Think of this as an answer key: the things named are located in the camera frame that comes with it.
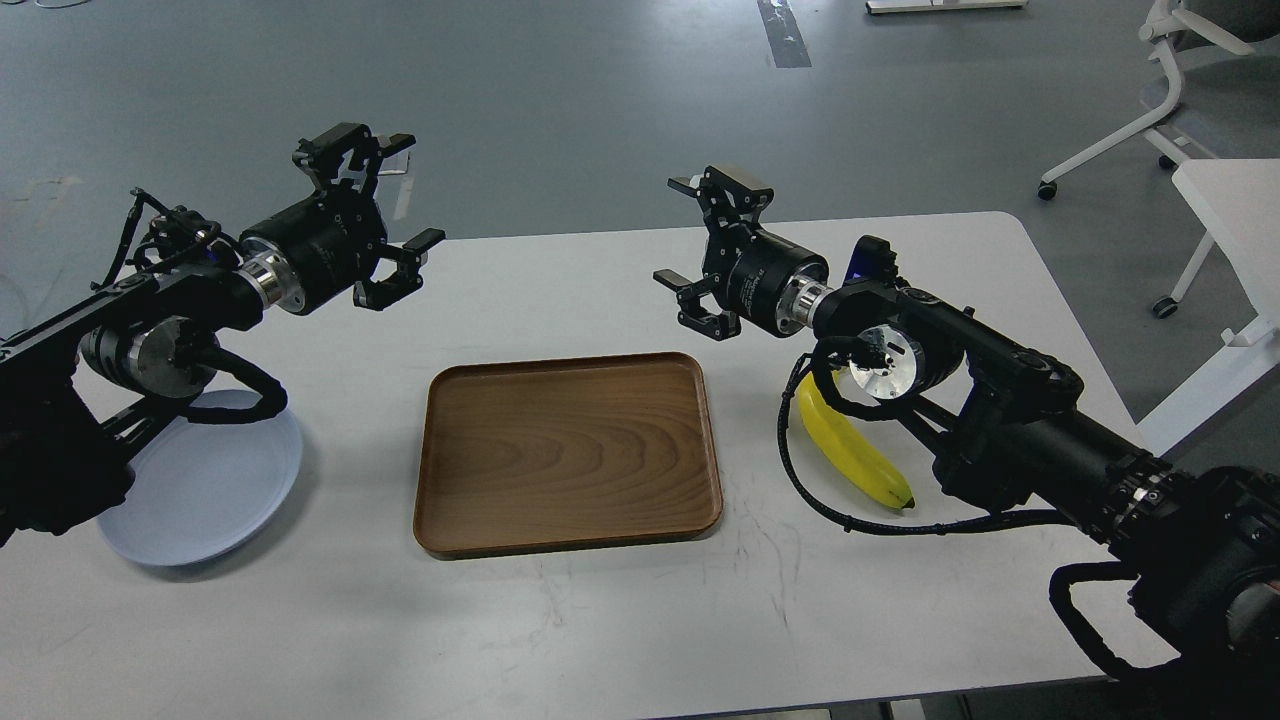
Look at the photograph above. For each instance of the grey floor tape strip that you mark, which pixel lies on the grey floor tape strip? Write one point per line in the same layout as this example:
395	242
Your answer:
783	34

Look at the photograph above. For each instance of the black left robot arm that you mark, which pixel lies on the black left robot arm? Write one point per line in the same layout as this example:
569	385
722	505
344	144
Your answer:
87	390

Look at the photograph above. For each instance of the white side table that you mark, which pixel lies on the white side table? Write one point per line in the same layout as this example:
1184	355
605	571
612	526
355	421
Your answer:
1235	201

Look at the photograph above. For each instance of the white bar base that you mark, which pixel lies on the white bar base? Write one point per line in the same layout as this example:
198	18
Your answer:
887	7

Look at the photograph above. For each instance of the brown wooden tray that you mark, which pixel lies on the brown wooden tray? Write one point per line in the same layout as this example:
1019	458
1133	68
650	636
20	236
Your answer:
566	454

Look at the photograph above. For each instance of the light blue round plate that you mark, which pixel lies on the light blue round plate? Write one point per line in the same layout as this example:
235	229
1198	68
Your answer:
201	490

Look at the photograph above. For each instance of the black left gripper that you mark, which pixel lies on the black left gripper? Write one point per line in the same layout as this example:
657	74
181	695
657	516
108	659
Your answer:
333	240

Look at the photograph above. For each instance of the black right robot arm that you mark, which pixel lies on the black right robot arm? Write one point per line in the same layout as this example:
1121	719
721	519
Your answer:
1187	604

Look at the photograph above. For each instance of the yellow banana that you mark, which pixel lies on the yellow banana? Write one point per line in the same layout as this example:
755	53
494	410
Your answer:
849	452

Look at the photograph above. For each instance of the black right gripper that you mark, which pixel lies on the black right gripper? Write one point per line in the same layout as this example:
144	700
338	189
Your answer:
749	271

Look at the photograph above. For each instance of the white office chair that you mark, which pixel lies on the white office chair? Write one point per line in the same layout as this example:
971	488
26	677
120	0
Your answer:
1216	96

